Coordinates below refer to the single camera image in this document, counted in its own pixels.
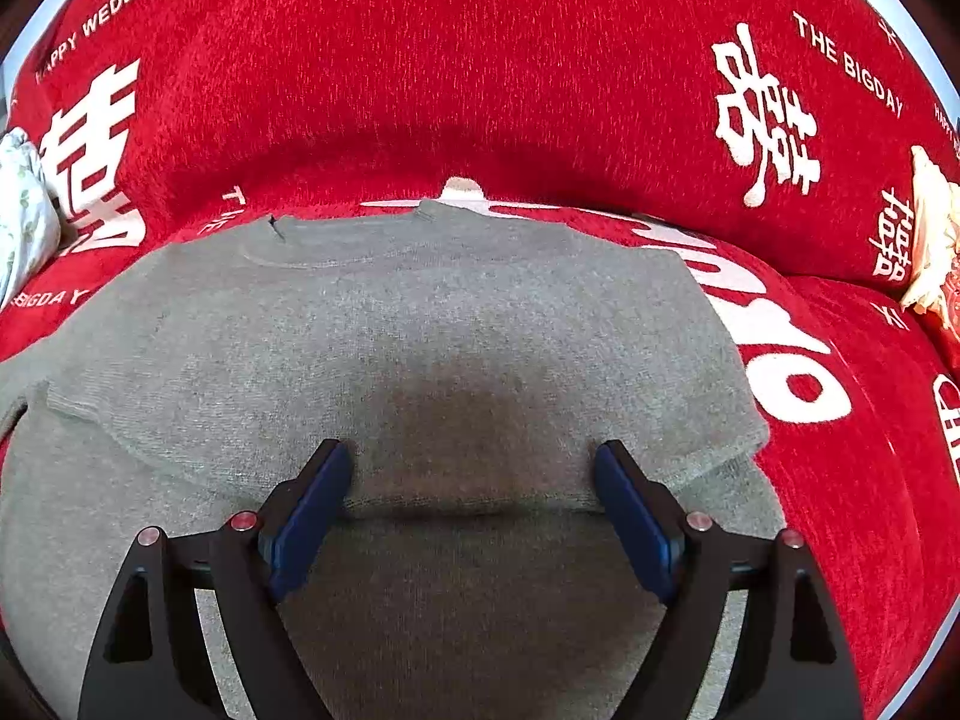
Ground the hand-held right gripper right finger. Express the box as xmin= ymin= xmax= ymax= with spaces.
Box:
xmin=594 ymin=437 xmax=865 ymax=720

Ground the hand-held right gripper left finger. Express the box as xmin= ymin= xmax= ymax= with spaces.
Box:
xmin=79 ymin=437 xmax=355 ymax=720

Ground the grey knit sweater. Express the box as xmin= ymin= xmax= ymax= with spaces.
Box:
xmin=0 ymin=199 xmax=788 ymax=720

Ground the cream crumpled cloth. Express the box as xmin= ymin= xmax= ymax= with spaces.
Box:
xmin=900 ymin=146 xmax=960 ymax=316

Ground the white floral cloth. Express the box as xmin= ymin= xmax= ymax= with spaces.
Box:
xmin=0 ymin=127 xmax=61 ymax=308

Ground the red printed blanket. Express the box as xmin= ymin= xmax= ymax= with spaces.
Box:
xmin=0 ymin=0 xmax=960 ymax=720

